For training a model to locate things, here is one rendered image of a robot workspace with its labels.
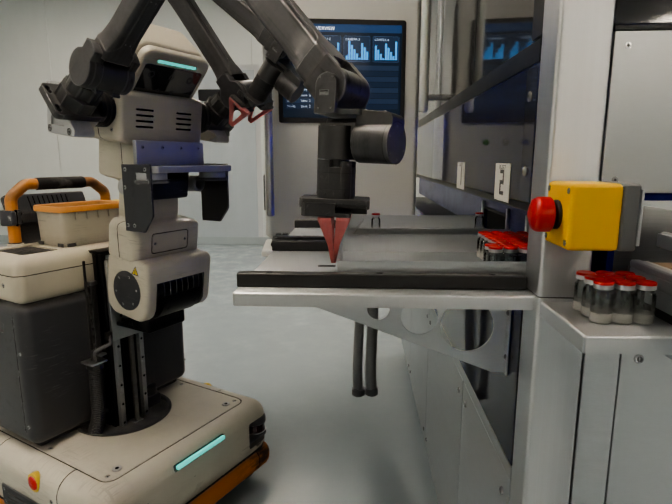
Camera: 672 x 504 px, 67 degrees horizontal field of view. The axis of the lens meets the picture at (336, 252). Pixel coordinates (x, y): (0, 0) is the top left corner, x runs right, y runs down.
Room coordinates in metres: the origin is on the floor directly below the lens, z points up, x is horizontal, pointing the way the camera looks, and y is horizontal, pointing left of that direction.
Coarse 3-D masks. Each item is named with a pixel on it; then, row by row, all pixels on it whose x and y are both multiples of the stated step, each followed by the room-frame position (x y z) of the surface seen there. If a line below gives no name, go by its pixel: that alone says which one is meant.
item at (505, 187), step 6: (498, 168) 0.84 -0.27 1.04; (504, 168) 0.80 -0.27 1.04; (510, 168) 0.77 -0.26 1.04; (498, 174) 0.84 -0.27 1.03; (504, 174) 0.80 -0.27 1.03; (510, 174) 0.77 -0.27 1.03; (498, 180) 0.84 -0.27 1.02; (504, 180) 0.80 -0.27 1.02; (498, 186) 0.83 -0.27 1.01; (504, 186) 0.80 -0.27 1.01; (498, 192) 0.83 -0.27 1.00; (504, 192) 0.80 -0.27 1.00; (498, 198) 0.83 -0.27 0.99; (504, 198) 0.79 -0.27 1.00
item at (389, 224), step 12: (360, 216) 1.29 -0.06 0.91; (384, 216) 1.29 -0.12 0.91; (396, 216) 1.29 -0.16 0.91; (408, 216) 1.29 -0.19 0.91; (420, 216) 1.29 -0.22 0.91; (432, 216) 1.28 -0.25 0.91; (444, 216) 1.28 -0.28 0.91; (456, 216) 1.28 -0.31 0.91; (468, 216) 1.28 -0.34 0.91; (348, 228) 1.04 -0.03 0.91; (360, 228) 1.04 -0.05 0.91; (372, 228) 1.04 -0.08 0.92; (384, 228) 1.04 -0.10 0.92; (396, 228) 1.04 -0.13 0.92; (408, 228) 1.28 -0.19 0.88; (420, 228) 1.28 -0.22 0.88; (432, 228) 1.28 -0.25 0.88; (444, 228) 1.28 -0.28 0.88; (456, 228) 1.28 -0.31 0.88; (468, 228) 1.28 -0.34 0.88
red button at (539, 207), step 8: (536, 200) 0.56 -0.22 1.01; (544, 200) 0.56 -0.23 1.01; (552, 200) 0.56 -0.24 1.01; (528, 208) 0.58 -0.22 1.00; (536, 208) 0.56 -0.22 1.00; (544, 208) 0.55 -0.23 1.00; (552, 208) 0.55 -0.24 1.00; (528, 216) 0.57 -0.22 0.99; (536, 216) 0.55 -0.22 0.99; (544, 216) 0.55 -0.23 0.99; (552, 216) 0.55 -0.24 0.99; (536, 224) 0.55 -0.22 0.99; (544, 224) 0.55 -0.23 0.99; (552, 224) 0.55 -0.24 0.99
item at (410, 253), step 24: (360, 240) 0.95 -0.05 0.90; (384, 240) 0.95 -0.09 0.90; (408, 240) 0.95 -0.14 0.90; (432, 240) 0.95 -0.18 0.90; (456, 240) 0.95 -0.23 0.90; (360, 264) 0.70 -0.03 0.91; (384, 264) 0.69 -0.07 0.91; (408, 264) 0.69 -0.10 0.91; (432, 264) 0.69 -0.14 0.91; (456, 264) 0.69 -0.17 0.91; (480, 264) 0.69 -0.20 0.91; (504, 264) 0.69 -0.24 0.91
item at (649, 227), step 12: (420, 204) 2.23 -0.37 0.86; (432, 204) 2.23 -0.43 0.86; (648, 216) 1.76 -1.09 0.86; (660, 216) 1.76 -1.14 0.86; (648, 228) 1.44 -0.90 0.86; (660, 228) 1.44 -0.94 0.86; (648, 240) 1.22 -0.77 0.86; (624, 252) 1.06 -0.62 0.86; (636, 252) 1.06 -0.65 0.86; (648, 252) 1.06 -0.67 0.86; (660, 252) 1.06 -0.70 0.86; (624, 264) 0.94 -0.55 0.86
